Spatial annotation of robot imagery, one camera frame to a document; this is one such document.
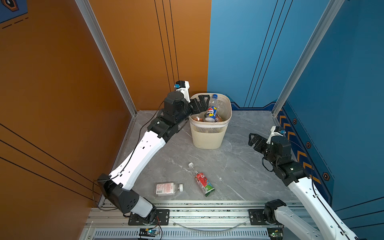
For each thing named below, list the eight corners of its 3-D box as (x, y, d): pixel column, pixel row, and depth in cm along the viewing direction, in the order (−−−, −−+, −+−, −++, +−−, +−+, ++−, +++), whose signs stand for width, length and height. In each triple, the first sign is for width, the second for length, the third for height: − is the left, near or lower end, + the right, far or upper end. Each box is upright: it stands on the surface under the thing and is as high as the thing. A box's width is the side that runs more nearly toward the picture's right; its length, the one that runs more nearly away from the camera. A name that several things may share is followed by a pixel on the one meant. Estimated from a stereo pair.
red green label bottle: (206, 198, 81) (206, 195, 76) (186, 168, 91) (186, 164, 87) (214, 192, 83) (215, 189, 78) (194, 164, 93) (194, 160, 89)
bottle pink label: (156, 195, 82) (154, 193, 78) (157, 185, 86) (156, 182, 82) (182, 195, 82) (182, 193, 78) (183, 185, 86) (182, 182, 82)
